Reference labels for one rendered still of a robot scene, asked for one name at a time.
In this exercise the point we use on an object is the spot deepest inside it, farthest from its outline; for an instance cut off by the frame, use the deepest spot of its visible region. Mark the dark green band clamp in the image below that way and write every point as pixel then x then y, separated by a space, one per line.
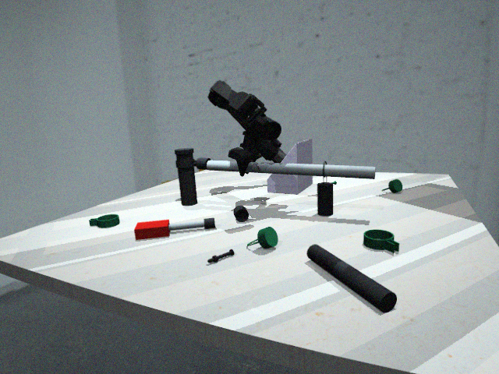
pixel 105 221
pixel 386 241

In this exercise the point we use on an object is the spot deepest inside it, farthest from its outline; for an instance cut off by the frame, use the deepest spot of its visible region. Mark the black bolt with nut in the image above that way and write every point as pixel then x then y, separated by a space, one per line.
pixel 216 258

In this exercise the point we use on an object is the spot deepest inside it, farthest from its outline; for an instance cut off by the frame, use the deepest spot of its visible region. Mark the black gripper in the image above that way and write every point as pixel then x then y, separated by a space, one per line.
pixel 246 155

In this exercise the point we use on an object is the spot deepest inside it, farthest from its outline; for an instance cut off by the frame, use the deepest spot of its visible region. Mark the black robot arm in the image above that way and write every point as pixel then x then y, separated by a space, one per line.
pixel 241 105

